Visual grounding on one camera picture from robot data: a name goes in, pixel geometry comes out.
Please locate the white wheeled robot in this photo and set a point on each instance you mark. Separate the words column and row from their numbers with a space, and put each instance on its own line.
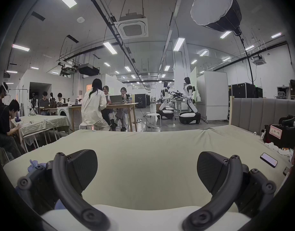
column 189, row 105
column 165, row 105

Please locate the stack of black cases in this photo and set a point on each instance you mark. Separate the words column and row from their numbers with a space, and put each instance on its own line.
column 243, row 90

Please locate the softbox lamp on stand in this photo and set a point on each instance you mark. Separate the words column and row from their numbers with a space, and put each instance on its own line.
column 214, row 6

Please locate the white washing machine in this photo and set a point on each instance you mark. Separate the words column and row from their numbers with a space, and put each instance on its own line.
column 62, row 112

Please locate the bed with beige sheet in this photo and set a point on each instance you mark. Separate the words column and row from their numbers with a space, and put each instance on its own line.
column 147, row 157

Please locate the small dark card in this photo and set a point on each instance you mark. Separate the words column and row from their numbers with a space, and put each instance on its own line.
column 286, row 171

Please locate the white cabinet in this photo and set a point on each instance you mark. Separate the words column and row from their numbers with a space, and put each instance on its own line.
column 213, row 95

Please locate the white round stool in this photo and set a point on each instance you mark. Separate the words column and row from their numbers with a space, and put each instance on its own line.
column 153, row 116

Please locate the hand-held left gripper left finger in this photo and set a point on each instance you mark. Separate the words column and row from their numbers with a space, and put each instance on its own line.
column 65, row 182

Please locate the grey padded headboard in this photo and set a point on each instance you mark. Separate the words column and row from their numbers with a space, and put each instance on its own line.
column 250, row 112

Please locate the black phone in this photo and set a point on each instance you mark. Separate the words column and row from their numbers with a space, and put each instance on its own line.
column 269, row 160

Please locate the black bag with white label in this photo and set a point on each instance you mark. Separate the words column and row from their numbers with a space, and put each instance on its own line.
column 285, row 135

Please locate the table under beige sheet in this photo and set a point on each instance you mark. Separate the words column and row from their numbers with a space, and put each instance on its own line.
column 44, row 124

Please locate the wooden table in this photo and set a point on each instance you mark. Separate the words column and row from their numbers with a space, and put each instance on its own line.
column 121, row 106

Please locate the blue garment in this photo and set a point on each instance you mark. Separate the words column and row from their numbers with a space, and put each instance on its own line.
column 34, row 166

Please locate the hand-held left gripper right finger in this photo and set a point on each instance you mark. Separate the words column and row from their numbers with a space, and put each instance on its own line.
column 224, row 184

